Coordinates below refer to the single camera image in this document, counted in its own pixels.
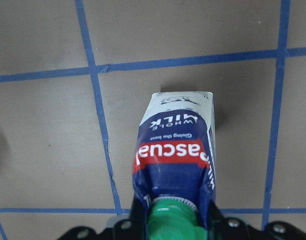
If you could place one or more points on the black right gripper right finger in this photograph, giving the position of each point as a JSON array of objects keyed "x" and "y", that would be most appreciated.
[{"x": 225, "y": 227}]

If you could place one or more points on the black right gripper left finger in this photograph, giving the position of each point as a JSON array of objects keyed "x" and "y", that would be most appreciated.
[{"x": 135, "y": 225}]

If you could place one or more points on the blue white milk carton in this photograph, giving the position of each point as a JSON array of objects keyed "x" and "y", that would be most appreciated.
[{"x": 174, "y": 165}]

